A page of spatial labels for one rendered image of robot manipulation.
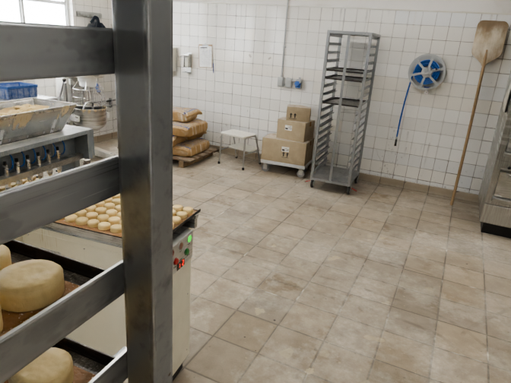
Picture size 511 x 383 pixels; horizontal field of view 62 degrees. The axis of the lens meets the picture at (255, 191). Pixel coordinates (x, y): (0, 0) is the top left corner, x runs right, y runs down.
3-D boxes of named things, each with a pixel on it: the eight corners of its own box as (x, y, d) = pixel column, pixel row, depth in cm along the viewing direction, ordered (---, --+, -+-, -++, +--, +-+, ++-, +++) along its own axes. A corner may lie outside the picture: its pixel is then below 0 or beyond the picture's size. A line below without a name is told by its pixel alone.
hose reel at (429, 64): (430, 149, 523) (449, 55, 485) (428, 152, 508) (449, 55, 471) (395, 144, 539) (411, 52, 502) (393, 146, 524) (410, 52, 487)
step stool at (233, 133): (261, 163, 612) (263, 132, 596) (242, 170, 576) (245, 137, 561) (236, 157, 634) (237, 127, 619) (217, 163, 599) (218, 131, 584)
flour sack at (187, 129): (185, 139, 559) (185, 126, 553) (158, 134, 572) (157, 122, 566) (210, 130, 622) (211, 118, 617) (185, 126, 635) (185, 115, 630)
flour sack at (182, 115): (142, 118, 595) (142, 106, 590) (158, 114, 633) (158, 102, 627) (188, 125, 574) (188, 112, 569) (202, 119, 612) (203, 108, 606)
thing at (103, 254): (37, 371, 222) (16, 210, 191) (83, 331, 253) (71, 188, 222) (156, 414, 202) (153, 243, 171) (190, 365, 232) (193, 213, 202)
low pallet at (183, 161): (117, 154, 608) (117, 147, 604) (151, 144, 678) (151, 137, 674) (190, 169, 565) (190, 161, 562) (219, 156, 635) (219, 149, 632)
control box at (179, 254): (160, 279, 183) (159, 250, 178) (186, 254, 204) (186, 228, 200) (167, 281, 182) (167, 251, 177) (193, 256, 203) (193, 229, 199)
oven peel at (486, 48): (436, 202, 506) (478, 19, 460) (436, 201, 510) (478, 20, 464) (464, 208, 494) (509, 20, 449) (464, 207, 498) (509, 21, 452)
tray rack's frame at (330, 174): (321, 172, 578) (338, 32, 518) (359, 179, 561) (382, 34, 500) (308, 185, 522) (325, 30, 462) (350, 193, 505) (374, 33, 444)
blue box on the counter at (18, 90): (8, 99, 462) (7, 87, 457) (-12, 96, 473) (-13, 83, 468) (39, 96, 497) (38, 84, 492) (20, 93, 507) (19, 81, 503)
